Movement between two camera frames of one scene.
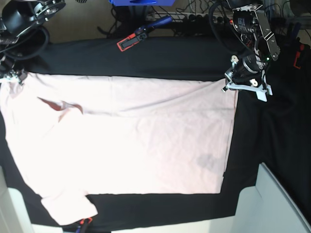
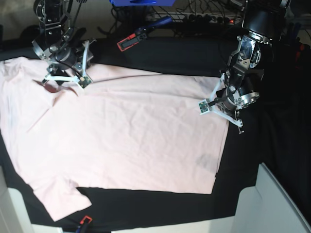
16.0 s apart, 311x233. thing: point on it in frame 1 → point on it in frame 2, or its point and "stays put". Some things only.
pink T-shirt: x=73 y=135 stays put
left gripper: x=6 y=66 → x=62 y=58
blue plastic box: x=160 y=3 stays put
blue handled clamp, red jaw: x=141 y=34 stays put
